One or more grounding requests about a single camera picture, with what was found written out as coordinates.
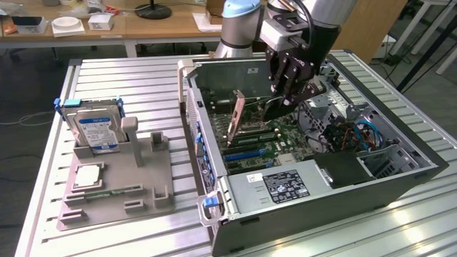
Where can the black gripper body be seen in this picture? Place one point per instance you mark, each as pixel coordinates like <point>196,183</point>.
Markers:
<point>318,53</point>

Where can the black low-profile graphics card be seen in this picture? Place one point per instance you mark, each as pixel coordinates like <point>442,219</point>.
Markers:
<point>238,112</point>

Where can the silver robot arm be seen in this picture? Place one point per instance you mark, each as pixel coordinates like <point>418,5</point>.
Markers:
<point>236,26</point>

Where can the perforated metal drive cage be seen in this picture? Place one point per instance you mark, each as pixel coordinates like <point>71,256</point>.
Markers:
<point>336,104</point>

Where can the wooden cabinet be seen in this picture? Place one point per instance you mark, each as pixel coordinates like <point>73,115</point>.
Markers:
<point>371,26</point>

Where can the green motherboard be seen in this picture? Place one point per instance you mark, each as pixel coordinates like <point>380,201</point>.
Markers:
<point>286,139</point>

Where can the white electrical box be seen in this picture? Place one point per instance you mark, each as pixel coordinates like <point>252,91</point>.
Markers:
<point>387,45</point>

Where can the black RAM stick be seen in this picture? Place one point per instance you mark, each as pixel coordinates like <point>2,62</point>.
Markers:
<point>258,139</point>

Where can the white paper stack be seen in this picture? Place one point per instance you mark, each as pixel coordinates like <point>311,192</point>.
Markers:
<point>208,24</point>

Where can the silver chipset heatsink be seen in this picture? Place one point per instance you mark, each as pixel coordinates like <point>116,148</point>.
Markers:
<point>287,158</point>

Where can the blue expansion slot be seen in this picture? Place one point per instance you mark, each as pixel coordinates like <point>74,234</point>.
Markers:
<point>247,154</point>

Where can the black metal stand leg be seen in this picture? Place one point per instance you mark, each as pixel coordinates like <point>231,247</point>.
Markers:
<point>428,60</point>

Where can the black plastic shroud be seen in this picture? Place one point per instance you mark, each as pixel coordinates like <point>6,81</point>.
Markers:
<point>343,171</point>

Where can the blue slot retainer clip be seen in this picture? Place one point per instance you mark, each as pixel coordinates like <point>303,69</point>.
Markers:
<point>198,137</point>
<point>212,176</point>

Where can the metal disk bay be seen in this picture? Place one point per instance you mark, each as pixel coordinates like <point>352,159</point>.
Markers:
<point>390,163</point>

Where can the wooden desk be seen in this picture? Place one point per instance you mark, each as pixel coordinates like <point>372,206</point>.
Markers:
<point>160,29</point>

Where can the black lamp base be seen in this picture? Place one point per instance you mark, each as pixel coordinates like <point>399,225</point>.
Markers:
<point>154,12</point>

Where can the grey power supply unit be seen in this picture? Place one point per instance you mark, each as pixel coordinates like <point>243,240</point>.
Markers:
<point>247,192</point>

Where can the black open PC case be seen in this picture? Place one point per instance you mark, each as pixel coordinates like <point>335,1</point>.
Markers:
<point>322,214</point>

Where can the blue case latch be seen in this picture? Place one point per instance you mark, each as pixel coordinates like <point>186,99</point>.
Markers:
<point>210,202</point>

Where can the small white carton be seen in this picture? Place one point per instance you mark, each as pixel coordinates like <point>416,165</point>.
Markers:
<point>100,22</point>

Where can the hard disk in blue caddy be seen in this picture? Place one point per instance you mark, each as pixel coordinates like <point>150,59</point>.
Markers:
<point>92,128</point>

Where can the grey plastic parts rack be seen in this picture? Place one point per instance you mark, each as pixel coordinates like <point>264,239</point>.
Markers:
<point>118,176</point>

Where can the white round holder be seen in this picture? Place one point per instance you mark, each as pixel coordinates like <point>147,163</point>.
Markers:
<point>69,26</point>

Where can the green RAM stick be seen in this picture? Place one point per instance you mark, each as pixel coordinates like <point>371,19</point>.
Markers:
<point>107,193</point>

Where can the silver CPU chip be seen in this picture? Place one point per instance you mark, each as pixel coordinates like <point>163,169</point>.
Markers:
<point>87,176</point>

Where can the grey cup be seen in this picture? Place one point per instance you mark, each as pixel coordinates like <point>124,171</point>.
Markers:
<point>51,2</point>

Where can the white box with dark lid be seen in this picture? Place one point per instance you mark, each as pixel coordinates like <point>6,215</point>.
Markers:
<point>30,25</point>

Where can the orange packet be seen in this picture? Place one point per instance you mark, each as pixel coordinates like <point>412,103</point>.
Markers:
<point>9,28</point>

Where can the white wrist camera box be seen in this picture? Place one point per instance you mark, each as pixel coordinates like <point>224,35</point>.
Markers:
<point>279,34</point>

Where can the white table frame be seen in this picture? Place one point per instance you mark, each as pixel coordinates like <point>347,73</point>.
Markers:
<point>407,30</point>

